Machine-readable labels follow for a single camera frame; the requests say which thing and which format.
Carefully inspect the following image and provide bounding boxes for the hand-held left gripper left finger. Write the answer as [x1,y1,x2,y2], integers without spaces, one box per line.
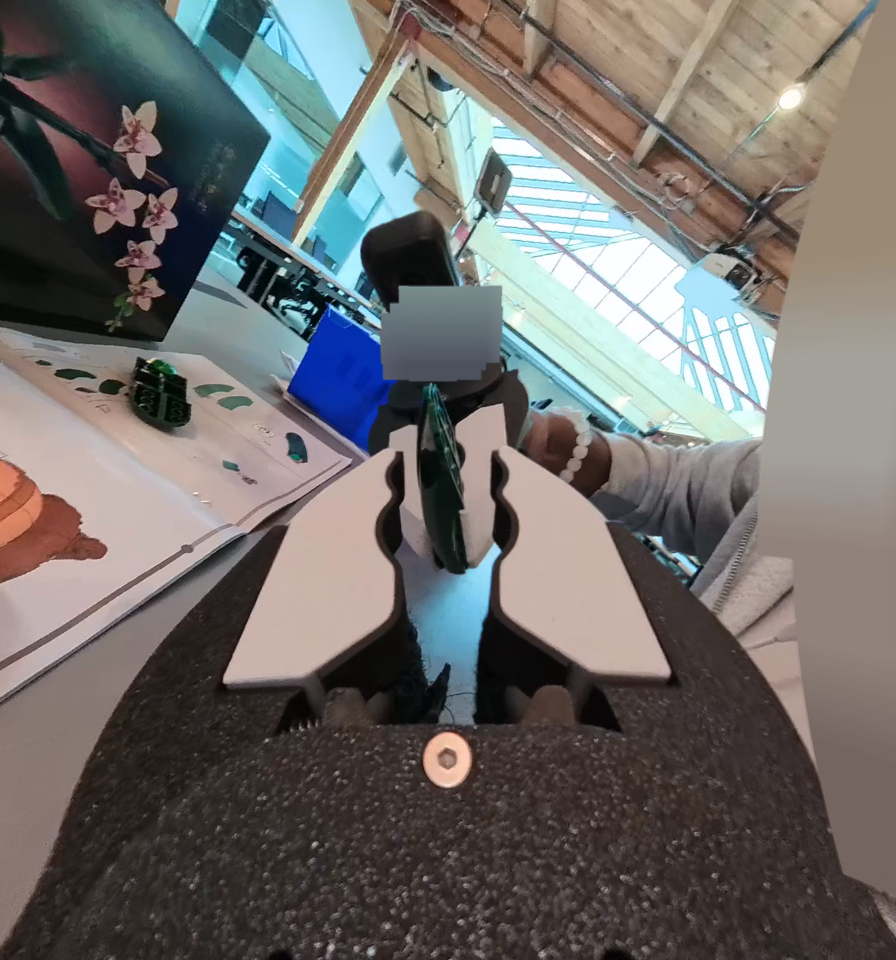
[223,450,405,714]

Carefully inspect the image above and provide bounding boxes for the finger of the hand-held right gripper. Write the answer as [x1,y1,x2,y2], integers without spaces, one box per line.
[390,425,440,561]
[451,407,506,565]

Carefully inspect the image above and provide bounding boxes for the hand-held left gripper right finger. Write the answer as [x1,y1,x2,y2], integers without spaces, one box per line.
[490,445,674,714]

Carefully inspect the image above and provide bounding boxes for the dark green toy leaf piece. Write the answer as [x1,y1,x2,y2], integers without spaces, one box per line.
[416,382,470,576]

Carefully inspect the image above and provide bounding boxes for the person's right forearm grey sleeve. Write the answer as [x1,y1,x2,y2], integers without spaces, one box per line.
[589,433,765,565]

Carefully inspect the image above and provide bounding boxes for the background office desk row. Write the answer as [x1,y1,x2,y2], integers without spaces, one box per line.
[219,191,381,331]

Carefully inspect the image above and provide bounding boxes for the person's right hand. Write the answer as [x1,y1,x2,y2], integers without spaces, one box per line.
[524,408,614,498]

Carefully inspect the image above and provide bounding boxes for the blue box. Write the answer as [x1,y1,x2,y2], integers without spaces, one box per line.
[288,303,390,456]

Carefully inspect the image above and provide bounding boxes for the black floodlight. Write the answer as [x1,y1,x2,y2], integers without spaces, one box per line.
[476,148,515,220]

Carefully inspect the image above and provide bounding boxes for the person's grey hooded jacket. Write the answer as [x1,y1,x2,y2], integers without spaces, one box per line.
[691,487,797,650]

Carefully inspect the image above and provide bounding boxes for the open instruction booklet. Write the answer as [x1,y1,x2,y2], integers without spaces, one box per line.
[0,325,356,726]

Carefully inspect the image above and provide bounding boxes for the dark green toy brick assembly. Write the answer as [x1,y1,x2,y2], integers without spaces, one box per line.
[128,357,194,435]

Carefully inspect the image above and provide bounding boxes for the white ceiling projector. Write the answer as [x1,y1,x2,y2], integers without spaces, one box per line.
[697,250,758,292]

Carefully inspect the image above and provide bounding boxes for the dark orchid picture box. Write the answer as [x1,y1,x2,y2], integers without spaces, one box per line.
[0,0,272,343]

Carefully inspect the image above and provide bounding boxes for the white bead bracelet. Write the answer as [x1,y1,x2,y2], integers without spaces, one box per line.
[558,405,596,483]

